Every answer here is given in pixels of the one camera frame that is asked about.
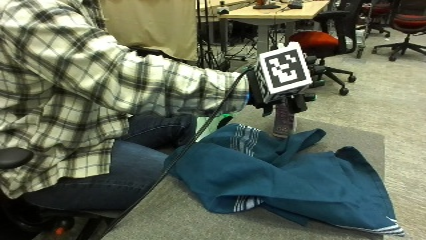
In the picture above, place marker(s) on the blue striped cloth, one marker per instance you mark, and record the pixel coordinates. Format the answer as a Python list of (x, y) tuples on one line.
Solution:
[(274, 173)]

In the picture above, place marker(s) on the green and white box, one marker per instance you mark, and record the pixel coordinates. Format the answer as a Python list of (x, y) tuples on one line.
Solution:
[(213, 125)]

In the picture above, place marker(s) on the wooden desk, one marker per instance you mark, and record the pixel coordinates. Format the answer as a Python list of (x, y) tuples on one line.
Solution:
[(274, 13)]

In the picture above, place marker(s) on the black items on desk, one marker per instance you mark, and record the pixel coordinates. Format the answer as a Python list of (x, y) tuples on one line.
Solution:
[(277, 4)]

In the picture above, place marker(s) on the beige partition board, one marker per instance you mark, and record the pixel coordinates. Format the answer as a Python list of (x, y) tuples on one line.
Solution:
[(150, 26)]

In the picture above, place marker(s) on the black office chair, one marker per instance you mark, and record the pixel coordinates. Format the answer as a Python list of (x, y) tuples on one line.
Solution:
[(17, 158)]

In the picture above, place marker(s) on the dark office chair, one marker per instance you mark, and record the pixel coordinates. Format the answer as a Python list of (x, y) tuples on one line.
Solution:
[(377, 13)]

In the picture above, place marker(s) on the white marker cube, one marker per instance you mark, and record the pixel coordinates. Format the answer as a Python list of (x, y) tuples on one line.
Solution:
[(284, 68)]

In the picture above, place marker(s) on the the person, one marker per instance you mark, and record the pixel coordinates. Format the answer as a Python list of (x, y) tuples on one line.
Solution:
[(67, 100)]

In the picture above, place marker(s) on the red office chair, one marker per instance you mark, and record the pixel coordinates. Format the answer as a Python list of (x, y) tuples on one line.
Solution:
[(317, 41), (407, 21)]

